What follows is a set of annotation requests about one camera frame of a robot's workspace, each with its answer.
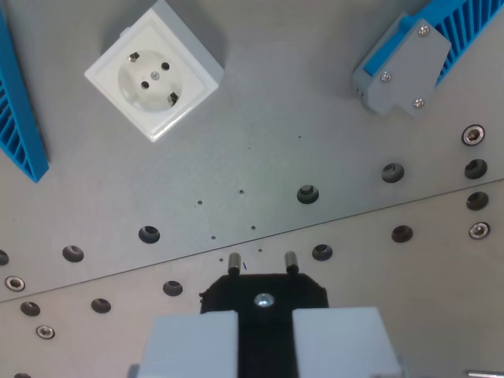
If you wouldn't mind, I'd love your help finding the black two-pin plug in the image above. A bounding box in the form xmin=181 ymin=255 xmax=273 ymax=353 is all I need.
xmin=198 ymin=251 xmax=330 ymax=378

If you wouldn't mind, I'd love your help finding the blue ribbed plastic part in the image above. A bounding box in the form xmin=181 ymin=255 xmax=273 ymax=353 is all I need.
xmin=361 ymin=0 xmax=504 ymax=86
xmin=0 ymin=7 xmax=50 ymax=184

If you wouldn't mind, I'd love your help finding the grey plastic bracket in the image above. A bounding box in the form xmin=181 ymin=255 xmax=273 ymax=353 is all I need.
xmin=352 ymin=17 xmax=453 ymax=118

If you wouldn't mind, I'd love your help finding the white wall socket box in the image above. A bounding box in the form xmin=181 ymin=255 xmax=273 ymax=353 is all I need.
xmin=83 ymin=0 xmax=225 ymax=143

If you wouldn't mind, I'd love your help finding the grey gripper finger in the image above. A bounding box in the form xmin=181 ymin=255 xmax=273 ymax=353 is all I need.
xmin=128 ymin=311 xmax=240 ymax=378
xmin=292 ymin=306 xmax=403 ymax=378

